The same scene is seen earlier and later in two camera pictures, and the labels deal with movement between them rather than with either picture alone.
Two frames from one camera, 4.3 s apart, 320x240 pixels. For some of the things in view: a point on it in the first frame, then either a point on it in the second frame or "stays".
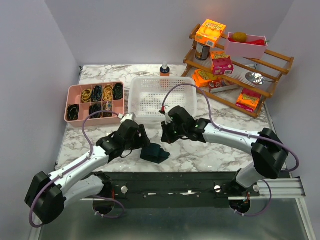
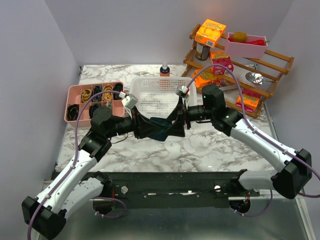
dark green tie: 154,153 to 164,123
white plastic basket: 145,93 stays
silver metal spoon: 256,78 stays
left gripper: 142,140 to 142,128
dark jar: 202,51 stays
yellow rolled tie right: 108,92 stays
